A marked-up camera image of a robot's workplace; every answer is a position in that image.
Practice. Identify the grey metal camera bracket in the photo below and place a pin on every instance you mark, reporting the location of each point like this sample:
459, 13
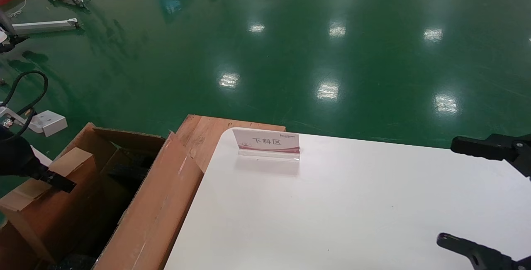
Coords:
10, 116

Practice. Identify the large cardboard box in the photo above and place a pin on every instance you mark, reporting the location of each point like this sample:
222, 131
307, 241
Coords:
157, 216

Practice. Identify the grey metal stand leg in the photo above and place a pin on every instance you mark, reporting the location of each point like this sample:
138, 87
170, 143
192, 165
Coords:
45, 24

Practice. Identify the small cardboard box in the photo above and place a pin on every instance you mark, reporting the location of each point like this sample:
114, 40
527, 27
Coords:
41, 216

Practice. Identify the white pipe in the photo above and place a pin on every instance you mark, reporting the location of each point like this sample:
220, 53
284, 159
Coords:
41, 157

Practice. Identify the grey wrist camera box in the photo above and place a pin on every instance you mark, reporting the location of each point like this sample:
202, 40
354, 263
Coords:
49, 122

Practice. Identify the black foam block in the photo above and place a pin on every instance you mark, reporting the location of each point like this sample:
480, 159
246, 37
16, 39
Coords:
128, 171
74, 262

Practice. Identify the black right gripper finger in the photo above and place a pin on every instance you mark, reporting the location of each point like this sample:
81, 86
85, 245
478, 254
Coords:
477, 145
481, 255

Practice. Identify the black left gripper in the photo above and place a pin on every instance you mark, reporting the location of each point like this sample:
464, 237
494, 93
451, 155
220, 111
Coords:
14, 154

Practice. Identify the clear acrylic sign holder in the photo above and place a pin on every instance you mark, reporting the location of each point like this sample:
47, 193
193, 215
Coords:
267, 141

